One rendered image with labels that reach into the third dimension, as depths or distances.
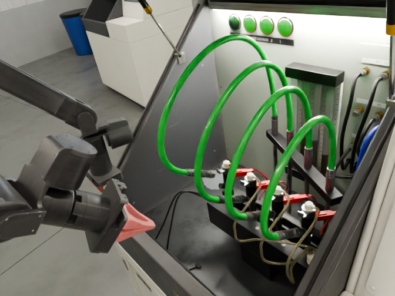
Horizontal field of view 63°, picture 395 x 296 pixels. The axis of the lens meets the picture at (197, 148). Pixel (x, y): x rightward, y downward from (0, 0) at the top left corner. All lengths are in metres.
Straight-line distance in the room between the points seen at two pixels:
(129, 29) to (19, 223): 3.18
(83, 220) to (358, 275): 0.52
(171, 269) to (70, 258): 1.57
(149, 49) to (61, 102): 2.91
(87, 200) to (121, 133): 0.36
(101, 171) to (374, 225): 0.62
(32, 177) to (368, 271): 0.60
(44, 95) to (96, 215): 0.37
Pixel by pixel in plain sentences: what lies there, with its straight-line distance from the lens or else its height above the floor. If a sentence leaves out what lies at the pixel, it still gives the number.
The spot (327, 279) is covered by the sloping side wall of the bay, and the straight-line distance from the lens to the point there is 0.65.
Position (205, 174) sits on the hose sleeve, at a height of 1.13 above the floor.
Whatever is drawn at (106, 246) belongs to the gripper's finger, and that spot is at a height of 1.24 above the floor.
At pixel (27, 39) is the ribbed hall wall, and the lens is 7.52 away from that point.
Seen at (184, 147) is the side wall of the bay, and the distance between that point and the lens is 1.16.
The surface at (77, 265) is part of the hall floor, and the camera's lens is 2.30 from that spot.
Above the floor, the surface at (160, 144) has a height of 1.27.
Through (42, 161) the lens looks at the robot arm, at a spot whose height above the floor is 1.40.
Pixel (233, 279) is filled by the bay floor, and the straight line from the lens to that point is 0.94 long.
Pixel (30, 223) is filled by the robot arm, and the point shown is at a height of 1.35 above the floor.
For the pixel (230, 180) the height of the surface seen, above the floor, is 1.23.
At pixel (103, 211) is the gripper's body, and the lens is 0.50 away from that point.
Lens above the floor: 1.61
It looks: 33 degrees down
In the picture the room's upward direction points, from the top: 10 degrees counter-clockwise
